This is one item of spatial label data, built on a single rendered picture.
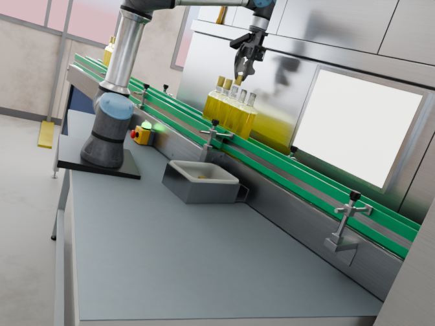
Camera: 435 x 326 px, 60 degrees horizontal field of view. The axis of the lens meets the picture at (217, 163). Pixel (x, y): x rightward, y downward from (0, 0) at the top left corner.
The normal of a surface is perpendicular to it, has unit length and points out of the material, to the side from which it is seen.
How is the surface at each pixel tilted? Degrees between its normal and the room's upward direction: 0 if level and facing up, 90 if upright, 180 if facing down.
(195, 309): 0
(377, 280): 90
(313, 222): 90
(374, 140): 90
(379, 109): 90
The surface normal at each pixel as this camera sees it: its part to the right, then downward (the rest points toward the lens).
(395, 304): -0.76, -0.07
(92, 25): 0.36, 0.35
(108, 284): 0.29, -0.92
